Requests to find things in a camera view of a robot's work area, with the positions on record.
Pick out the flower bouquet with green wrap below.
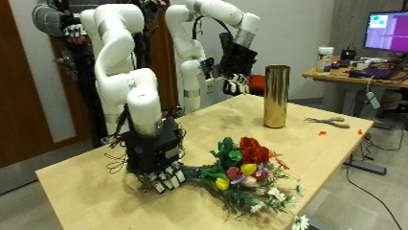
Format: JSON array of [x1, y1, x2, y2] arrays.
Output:
[[180, 136, 313, 230]]

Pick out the tall gold cylinder vase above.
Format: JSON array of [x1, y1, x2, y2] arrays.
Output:
[[264, 64, 293, 129]]

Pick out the red office chair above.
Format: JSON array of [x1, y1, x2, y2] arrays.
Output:
[[248, 75, 268, 97]]

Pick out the white robot control box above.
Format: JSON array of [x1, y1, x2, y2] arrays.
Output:
[[200, 80, 228, 108]]

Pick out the brown wooden door leaf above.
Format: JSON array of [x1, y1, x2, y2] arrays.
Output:
[[144, 4, 181, 110]]

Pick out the white wipes canister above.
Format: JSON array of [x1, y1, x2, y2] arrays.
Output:
[[315, 46, 335, 76]]

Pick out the wooden office desk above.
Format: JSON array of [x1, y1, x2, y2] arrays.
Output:
[[301, 56, 408, 90]]

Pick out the black equipment stand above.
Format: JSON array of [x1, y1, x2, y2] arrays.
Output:
[[63, 41, 109, 148]]

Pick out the small black device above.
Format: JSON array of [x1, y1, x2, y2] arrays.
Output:
[[339, 46, 359, 61]]

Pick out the brown door with frosted pane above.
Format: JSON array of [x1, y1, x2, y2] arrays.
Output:
[[0, 0, 93, 170]]

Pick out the white hanging power adapter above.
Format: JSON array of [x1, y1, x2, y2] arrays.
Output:
[[366, 91, 382, 109]]

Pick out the computer monitor with purple screen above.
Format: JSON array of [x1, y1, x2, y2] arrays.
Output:
[[362, 11, 408, 54]]

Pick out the grey table leg foot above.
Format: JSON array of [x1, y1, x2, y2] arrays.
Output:
[[343, 158, 389, 176]]

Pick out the person in grey sweater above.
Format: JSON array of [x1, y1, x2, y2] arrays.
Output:
[[31, 0, 88, 45]]

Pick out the scissors with yellow handles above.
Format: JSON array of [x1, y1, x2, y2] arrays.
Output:
[[303, 116, 353, 129]]

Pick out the black floor cable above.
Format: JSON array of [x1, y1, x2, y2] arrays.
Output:
[[345, 156, 404, 230]]

